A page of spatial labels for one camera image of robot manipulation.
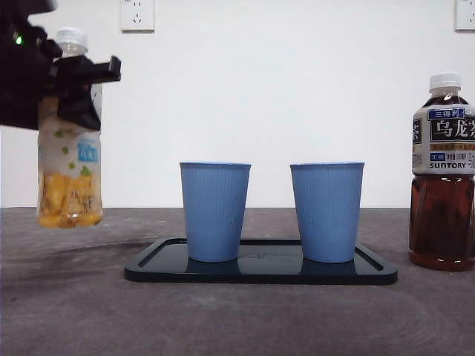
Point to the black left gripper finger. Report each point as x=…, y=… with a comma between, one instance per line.
x=76, y=104

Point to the pale jasmine tea bottle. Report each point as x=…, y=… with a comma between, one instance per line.
x=70, y=178

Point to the dark oolong tea bottle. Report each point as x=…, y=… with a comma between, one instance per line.
x=441, y=222

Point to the blue ribbed cup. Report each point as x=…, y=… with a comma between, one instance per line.
x=215, y=215
x=326, y=215

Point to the dark blue flat tray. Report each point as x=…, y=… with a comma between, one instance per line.
x=259, y=272

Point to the white wall socket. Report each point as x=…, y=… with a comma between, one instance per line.
x=137, y=18
x=464, y=15

